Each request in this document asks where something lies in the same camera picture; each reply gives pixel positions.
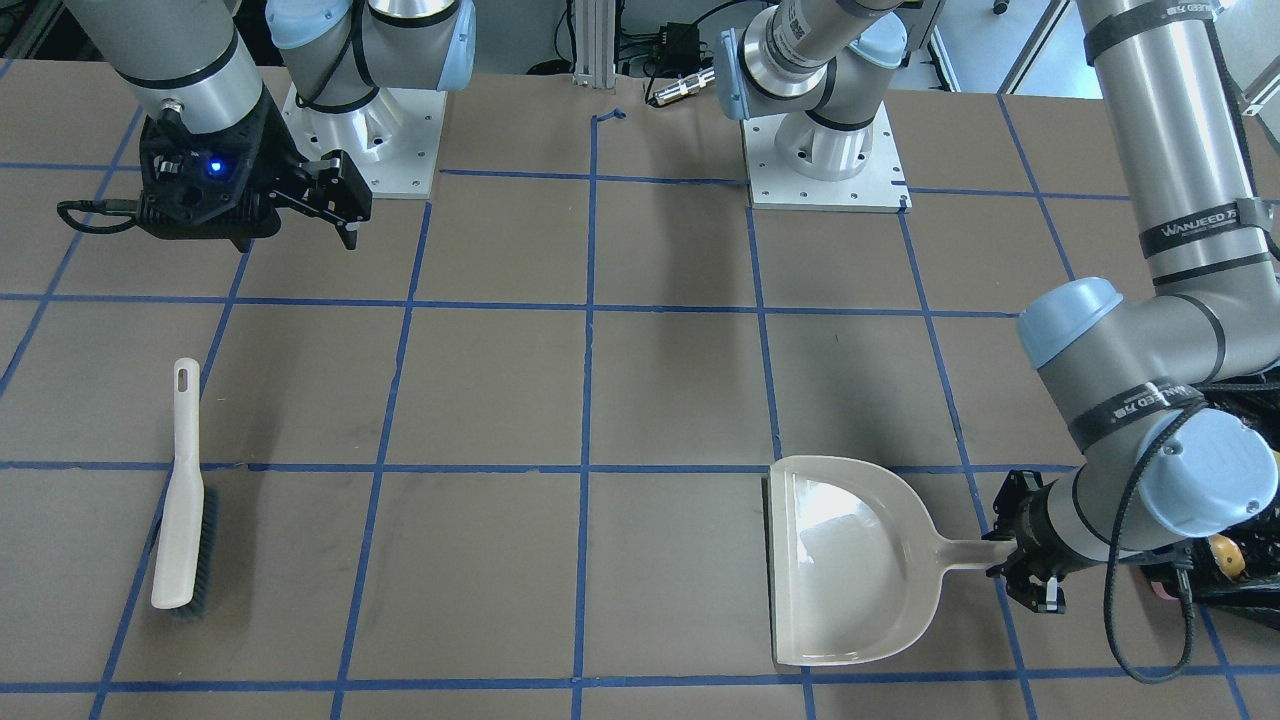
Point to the black lined trash bin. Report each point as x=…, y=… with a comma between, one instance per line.
x=1221, y=468

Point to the aluminium frame post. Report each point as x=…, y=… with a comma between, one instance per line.
x=594, y=34

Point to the orange bread roll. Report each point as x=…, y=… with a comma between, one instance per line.
x=1227, y=556

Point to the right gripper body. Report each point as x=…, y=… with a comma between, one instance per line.
x=274, y=156

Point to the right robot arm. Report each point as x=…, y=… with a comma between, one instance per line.
x=189, y=57

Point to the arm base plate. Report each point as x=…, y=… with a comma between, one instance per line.
x=394, y=140
x=795, y=164

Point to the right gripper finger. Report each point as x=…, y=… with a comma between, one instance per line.
x=332, y=189

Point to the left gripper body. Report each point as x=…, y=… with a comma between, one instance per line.
x=1046, y=514

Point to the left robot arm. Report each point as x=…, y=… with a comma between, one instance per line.
x=1128, y=377

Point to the beige dustpan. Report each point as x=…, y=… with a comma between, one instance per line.
x=856, y=564

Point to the silver cable connector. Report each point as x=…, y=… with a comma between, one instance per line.
x=683, y=88

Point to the beige hand brush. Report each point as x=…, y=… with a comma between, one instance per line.
x=186, y=537

